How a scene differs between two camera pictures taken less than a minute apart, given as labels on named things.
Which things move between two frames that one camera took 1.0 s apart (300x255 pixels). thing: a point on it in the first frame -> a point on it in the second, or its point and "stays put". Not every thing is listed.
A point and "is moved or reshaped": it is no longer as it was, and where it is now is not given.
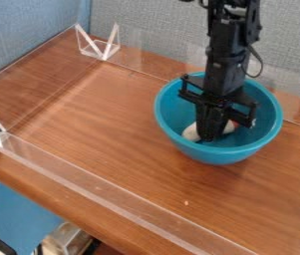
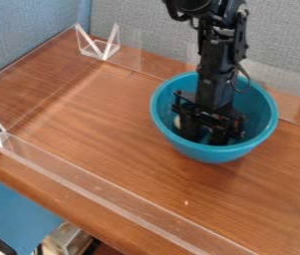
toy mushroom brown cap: [190, 131] is moved or reshaped
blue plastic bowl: [241, 145] is moved or reshaped
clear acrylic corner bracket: [98, 48] stays put
